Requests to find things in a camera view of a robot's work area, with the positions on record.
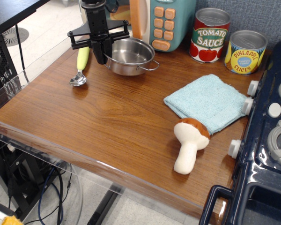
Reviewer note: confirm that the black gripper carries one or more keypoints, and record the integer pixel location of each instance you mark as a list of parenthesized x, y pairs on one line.
[(87, 36)]

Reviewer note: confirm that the small steel pot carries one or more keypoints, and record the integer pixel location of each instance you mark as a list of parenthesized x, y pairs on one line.
[(131, 57)]

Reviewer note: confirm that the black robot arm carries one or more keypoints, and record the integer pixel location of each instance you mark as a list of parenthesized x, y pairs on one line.
[(95, 13)]

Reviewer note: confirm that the toy microwave oven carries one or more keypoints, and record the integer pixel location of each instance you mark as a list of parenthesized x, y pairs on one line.
[(162, 24)]

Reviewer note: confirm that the black desk left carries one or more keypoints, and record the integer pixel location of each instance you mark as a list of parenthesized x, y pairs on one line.
[(14, 11)]

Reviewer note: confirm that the tomato sauce can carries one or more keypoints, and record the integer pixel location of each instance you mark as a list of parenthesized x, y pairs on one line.
[(209, 33)]

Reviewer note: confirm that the light blue cloth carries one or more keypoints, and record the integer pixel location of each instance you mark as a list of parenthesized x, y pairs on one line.
[(210, 101)]

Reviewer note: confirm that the plush mushroom toy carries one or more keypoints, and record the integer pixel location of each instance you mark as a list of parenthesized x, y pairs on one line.
[(193, 136)]

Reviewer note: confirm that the clear acrylic table guard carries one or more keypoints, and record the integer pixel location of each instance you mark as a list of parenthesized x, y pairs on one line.
[(117, 127)]

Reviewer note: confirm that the pineapple slices can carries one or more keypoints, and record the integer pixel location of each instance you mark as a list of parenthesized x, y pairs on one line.
[(245, 51)]

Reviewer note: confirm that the dark blue toy stove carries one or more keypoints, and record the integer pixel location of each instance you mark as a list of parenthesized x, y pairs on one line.
[(255, 197)]

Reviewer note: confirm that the spoon with green handle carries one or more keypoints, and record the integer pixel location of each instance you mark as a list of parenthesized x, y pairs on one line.
[(79, 79)]

